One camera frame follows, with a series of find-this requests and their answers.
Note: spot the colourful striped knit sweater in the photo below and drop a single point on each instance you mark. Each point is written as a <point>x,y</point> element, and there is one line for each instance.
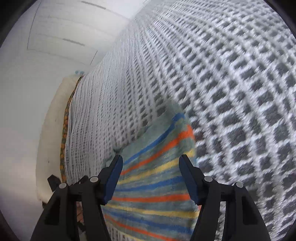
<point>151,201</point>

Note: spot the white wardrobe doors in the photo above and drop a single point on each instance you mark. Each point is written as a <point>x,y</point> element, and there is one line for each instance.
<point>82,31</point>

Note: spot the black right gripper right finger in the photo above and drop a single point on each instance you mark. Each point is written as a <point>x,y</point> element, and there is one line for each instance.
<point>229,203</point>

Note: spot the cream padded headboard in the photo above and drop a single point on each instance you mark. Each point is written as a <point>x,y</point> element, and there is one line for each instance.
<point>48,155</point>

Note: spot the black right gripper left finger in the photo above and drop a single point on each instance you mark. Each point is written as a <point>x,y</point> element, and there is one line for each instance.
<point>58,220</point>

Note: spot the orange floral green bedsheet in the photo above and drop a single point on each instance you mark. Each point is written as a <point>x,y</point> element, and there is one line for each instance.
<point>64,133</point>

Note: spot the white grey checkered blanket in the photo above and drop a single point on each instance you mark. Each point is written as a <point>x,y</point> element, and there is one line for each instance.
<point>229,66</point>

